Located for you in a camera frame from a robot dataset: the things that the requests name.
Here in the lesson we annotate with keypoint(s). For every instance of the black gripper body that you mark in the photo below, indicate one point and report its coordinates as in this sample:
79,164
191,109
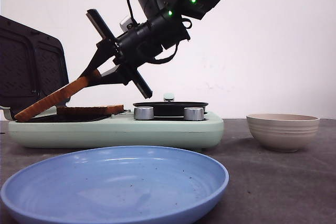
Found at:
141,44

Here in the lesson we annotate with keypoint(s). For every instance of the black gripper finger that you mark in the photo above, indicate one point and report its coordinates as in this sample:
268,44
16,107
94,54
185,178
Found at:
92,77
105,50

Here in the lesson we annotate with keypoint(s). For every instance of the toast bread slice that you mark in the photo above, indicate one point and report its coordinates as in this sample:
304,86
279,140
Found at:
56,97
93,110

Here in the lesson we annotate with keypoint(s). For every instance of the breakfast maker hinged lid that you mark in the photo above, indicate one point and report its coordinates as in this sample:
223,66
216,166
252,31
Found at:
32,66

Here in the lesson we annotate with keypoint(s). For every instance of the beige ribbed bowl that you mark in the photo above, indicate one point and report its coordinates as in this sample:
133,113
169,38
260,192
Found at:
283,132

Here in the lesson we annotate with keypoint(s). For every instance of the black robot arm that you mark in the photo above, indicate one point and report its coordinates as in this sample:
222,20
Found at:
185,8

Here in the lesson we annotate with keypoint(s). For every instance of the mint green breakfast maker base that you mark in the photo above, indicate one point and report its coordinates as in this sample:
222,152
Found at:
117,130

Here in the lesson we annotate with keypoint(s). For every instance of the left silver control knob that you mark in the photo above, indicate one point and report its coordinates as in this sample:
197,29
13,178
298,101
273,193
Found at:
144,113

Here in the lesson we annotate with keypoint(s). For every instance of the silver control knob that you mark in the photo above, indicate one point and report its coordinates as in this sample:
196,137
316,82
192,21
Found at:
193,114
144,113

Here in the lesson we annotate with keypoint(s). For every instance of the black round frying pan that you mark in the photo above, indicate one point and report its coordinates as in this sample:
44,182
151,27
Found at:
171,108

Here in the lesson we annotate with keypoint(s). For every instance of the right silver control knob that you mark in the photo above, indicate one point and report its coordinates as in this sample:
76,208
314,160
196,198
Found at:
193,114

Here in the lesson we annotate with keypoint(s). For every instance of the blue round plate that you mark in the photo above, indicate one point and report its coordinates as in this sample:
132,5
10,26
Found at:
126,184

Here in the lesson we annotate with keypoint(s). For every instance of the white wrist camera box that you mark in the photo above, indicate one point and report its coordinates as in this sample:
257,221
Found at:
126,24

